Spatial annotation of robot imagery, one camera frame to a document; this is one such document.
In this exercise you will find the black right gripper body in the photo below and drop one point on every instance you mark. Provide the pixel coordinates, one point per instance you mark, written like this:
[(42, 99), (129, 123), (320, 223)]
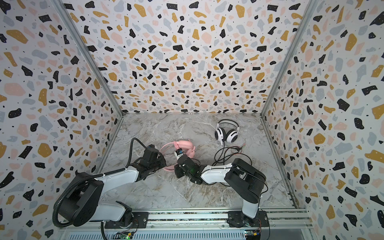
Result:
[(180, 167)]

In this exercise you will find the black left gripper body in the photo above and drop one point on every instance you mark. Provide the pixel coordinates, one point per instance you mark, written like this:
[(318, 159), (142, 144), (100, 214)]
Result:
[(159, 163)]

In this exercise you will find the pink headphones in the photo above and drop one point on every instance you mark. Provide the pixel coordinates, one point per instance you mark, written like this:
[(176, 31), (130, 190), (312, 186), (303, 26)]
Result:
[(182, 147)]

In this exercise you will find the white black headphones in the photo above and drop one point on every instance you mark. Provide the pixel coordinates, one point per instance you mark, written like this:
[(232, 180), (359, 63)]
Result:
[(227, 137)]

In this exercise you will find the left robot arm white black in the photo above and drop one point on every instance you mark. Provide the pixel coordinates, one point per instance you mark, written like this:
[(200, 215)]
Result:
[(80, 202)]

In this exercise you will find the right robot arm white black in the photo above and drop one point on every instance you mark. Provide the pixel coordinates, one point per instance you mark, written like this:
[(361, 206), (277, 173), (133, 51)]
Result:
[(244, 179)]

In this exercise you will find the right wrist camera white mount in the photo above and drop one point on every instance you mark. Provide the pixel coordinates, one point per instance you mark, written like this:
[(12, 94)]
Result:
[(179, 153)]

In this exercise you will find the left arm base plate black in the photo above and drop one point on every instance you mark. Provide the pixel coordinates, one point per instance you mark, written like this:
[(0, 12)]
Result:
[(134, 220)]

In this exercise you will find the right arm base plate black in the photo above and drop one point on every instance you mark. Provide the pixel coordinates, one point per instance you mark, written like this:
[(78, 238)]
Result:
[(243, 220)]

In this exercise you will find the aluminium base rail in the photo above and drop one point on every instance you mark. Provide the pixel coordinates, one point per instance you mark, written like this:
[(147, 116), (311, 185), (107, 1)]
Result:
[(215, 224)]

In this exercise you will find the aluminium corner post left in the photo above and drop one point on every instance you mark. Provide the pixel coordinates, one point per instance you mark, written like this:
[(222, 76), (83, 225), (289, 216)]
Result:
[(64, 15)]

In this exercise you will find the aluminium corner post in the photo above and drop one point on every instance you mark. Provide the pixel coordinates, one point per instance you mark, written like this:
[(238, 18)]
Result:
[(291, 51), (64, 15)]

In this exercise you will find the aluminium corner post right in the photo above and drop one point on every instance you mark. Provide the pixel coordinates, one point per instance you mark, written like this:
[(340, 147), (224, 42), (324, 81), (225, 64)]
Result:
[(291, 51)]

